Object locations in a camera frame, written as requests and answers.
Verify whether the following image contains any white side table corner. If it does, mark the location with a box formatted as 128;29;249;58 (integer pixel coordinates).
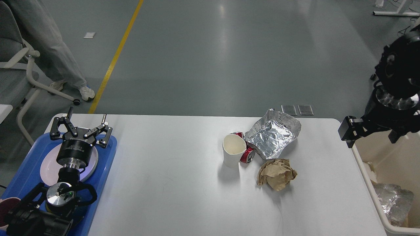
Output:
0;104;13;123

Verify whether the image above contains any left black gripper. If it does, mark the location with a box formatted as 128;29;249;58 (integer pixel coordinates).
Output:
50;108;113;168

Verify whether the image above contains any blue plastic tray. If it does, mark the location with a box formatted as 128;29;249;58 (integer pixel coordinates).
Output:
1;133;117;236

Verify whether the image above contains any white table leg far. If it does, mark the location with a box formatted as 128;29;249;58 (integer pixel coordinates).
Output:
372;0;419;17

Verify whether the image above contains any floor outlet plate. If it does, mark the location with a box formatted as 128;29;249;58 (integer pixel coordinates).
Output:
281;105;298;116
298;105;314;116

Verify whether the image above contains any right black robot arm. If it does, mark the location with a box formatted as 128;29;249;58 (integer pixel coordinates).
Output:
338;26;420;148

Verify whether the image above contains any left floor outlet plate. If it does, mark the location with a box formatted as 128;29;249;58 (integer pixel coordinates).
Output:
281;105;298;116

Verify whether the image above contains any pink plate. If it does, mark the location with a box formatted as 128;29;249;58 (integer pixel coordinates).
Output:
40;143;98;186

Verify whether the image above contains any pink mug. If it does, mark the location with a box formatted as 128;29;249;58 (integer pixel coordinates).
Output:
0;197;21;230

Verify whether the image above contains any crumpled brown paper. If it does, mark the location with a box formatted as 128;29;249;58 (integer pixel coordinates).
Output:
257;159;298;191

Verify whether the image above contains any beige plastic bin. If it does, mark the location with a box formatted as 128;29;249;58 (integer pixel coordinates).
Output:
351;131;420;236

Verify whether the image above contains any right floor outlet plate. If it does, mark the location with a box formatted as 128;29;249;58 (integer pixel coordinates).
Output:
298;105;314;116

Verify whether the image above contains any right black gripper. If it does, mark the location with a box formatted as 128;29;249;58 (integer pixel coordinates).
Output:
338;86;419;149

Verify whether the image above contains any white paper cup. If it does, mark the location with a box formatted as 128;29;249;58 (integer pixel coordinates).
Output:
222;133;247;168

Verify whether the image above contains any crumpled aluminium foil sheet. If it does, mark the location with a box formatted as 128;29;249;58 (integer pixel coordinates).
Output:
245;108;302;160

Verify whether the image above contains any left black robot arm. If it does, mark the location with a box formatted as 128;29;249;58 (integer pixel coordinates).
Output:
1;109;117;236

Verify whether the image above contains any crushed red soda can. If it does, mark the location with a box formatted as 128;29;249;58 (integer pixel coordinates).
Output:
231;132;256;163

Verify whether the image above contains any grey office chair left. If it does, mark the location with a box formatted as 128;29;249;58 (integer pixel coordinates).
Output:
0;1;80;145

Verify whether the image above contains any foil bowl with paper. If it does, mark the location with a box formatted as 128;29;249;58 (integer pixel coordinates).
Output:
373;183;414;226

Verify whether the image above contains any person in grey trousers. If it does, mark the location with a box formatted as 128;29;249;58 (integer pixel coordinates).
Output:
5;0;95;101

